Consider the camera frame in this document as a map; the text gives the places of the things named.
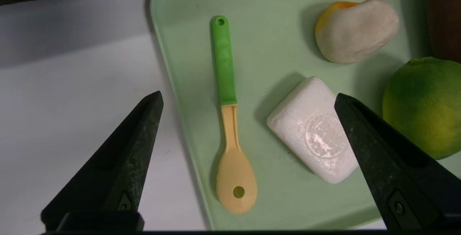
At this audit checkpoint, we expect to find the cream spoon with green handle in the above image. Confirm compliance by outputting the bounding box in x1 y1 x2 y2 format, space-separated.
211 15 258 214

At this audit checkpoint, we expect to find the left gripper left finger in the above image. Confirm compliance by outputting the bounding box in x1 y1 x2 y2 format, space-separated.
41 91 164 232

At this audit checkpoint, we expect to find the white round bun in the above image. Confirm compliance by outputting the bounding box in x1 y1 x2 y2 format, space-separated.
315 0 400 65

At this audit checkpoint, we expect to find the light green plastic tray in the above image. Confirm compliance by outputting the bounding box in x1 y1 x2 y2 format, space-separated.
150 0 461 230

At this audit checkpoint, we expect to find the white soap bar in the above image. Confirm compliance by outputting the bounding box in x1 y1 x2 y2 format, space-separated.
267 76 359 184

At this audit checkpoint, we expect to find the green lime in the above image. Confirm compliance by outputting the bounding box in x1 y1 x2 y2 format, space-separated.
382 57 461 160

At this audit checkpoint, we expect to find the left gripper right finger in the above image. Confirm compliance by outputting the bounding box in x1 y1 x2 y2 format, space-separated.
334 93 461 230

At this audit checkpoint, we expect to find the folded brown towel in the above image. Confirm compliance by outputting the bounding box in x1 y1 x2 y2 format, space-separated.
428 0 461 63

